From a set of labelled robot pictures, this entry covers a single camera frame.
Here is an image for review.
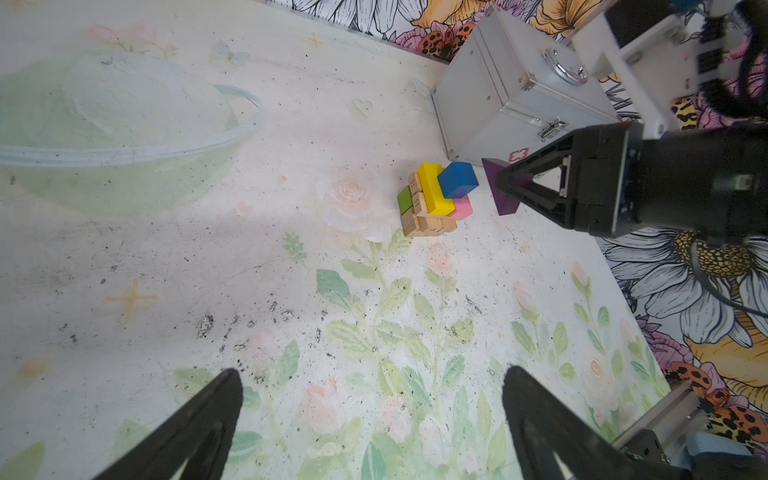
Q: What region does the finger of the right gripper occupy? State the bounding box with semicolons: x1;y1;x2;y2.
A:
494;173;575;228
497;133;574;180

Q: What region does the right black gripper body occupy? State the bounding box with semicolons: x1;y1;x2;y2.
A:
564;123;643;237

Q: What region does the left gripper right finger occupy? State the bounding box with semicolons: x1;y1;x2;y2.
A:
502;366;647;479

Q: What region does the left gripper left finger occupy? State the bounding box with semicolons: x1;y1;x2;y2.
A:
97;368;243;479

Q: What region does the purple wood block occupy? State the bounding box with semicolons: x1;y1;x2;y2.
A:
481;157;523;217

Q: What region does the blue wood block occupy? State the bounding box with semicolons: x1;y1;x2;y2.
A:
438;162;479;199

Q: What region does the pink wood block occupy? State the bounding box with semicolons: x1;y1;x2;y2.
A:
449;196;473;221

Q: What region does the yellow wood block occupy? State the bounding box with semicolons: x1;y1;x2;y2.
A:
417;163;455;216

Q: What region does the green wood block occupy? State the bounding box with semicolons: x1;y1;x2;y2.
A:
397;185;413;215

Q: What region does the natural wood block with hole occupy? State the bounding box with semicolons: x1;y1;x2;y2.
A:
408;172;422;195

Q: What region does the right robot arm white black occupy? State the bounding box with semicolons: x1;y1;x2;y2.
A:
482;123;767;246

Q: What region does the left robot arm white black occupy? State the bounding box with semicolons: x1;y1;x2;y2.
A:
99;366;767;479

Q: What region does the silver aluminium case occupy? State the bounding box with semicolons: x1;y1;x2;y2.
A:
432;7;619;164

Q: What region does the aluminium front rail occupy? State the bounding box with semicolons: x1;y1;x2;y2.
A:
612;380;709;460

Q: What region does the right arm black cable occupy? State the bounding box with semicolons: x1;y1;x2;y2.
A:
686;239;768;319

